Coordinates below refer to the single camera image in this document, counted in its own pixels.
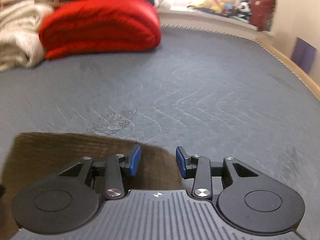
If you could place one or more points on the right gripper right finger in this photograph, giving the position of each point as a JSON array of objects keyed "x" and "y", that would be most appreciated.
[{"x": 239, "y": 180}]

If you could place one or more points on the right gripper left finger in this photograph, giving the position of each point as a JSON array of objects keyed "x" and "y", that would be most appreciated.
[{"x": 114, "y": 169}]

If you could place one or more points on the brown corduroy pants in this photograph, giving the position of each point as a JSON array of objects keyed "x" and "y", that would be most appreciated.
[{"x": 36, "y": 155}]

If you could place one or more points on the grey quilted mattress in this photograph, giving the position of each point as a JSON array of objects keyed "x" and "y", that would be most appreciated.
[{"x": 211, "y": 93}]

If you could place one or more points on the purple box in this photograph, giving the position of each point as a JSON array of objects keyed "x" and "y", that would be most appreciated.
[{"x": 303, "y": 54}]

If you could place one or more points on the red folded blanket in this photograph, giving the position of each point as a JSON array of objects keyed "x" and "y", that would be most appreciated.
[{"x": 100, "y": 26}]

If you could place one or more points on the cream folded blanket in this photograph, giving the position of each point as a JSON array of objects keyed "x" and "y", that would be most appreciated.
[{"x": 20, "y": 43}]

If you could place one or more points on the panda plush toy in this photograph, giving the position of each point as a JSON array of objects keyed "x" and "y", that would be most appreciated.
[{"x": 244, "y": 8}]

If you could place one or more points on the yellow plush toy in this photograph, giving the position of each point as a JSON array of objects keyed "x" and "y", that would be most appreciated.
[{"x": 218, "y": 6}]

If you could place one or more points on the dark red cushion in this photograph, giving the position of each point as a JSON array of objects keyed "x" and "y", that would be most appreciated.
[{"x": 262, "y": 11}]

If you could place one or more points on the wooden bed frame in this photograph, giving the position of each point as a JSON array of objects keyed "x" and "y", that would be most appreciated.
[{"x": 288, "y": 63}]

